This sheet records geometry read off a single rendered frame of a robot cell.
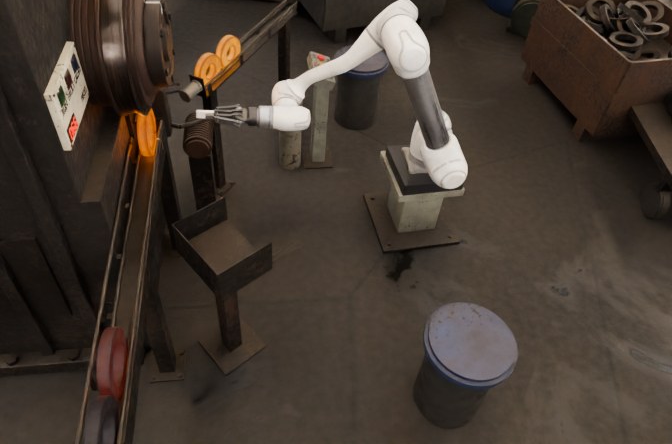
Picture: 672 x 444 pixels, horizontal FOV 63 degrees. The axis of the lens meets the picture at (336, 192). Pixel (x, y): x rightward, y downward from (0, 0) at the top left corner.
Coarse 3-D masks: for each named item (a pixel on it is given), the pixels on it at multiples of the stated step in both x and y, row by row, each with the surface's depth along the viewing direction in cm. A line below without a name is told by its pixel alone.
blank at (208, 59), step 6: (204, 54) 238; (210, 54) 238; (198, 60) 236; (204, 60) 236; (210, 60) 239; (216, 60) 243; (198, 66) 235; (204, 66) 237; (210, 66) 245; (216, 66) 245; (198, 72) 236; (204, 72) 238; (210, 72) 246; (216, 72) 246; (204, 78) 240; (210, 78) 244; (216, 78) 248; (204, 84) 242
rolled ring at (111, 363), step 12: (108, 336) 140; (120, 336) 147; (108, 348) 137; (120, 348) 150; (108, 360) 136; (120, 360) 150; (96, 372) 135; (108, 372) 135; (120, 372) 149; (108, 384) 136; (120, 384) 145; (120, 396) 144
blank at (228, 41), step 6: (228, 36) 247; (234, 36) 249; (222, 42) 245; (228, 42) 246; (234, 42) 250; (222, 48) 244; (228, 48) 248; (234, 48) 253; (240, 48) 257; (216, 54) 246; (222, 54) 245; (234, 54) 255; (222, 60) 247; (228, 60) 252; (222, 66) 249
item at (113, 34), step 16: (112, 0) 156; (112, 16) 155; (112, 32) 156; (112, 48) 157; (112, 64) 158; (128, 64) 160; (112, 80) 161; (128, 80) 161; (128, 96) 167; (128, 112) 178; (144, 112) 180
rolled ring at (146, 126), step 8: (152, 112) 206; (144, 120) 194; (152, 120) 207; (144, 128) 194; (152, 128) 209; (144, 136) 194; (152, 136) 209; (144, 144) 196; (152, 144) 207; (144, 152) 199; (152, 152) 204
